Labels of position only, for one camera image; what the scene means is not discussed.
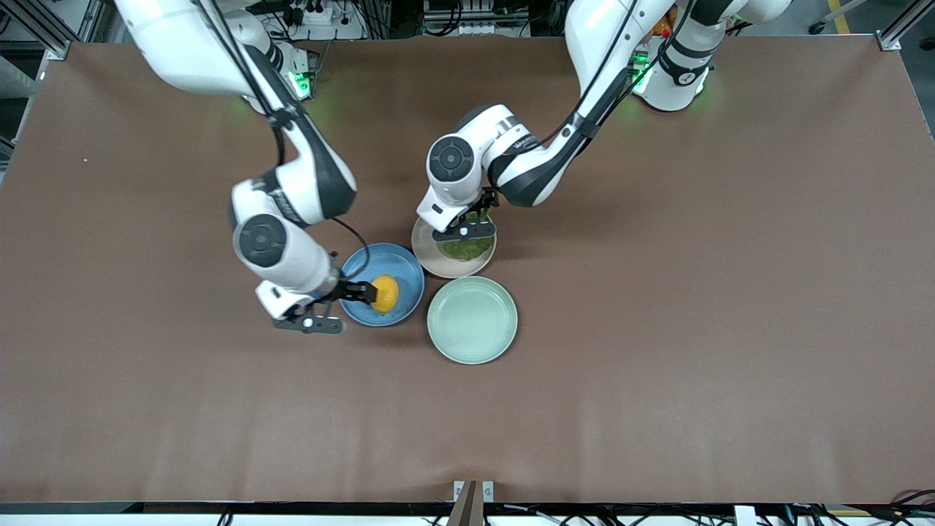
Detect yellow lemon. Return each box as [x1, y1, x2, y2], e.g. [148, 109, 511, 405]
[370, 275, 400, 314]

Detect green lettuce leaf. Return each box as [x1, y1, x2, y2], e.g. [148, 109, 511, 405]
[438, 210, 492, 262]

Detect blue plate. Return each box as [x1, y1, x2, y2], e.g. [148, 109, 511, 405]
[339, 243, 426, 327]

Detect beige plate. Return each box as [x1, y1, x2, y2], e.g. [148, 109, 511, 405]
[411, 214, 498, 279]

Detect mint green plate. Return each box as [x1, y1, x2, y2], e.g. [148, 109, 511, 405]
[427, 276, 519, 365]

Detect white power strip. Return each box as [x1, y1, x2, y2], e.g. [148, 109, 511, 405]
[281, 0, 366, 42]

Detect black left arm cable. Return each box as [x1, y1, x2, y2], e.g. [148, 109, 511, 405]
[532, 0, 696, 156]

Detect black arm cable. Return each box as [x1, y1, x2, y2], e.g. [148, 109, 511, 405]
[191, 0, 371, 284]
[532, 0, 696, 156]

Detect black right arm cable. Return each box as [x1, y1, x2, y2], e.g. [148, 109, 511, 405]
[191, 0, 371, 284]

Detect metal bracket with brown post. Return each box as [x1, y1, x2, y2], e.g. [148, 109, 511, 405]
[446, 480, 495, 526]

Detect aluminium frame profile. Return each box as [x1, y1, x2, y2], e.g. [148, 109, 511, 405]
[0, 0, 99, 61]

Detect black floor cables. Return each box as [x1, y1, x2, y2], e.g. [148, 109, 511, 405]
[752, 489, 935, 526]

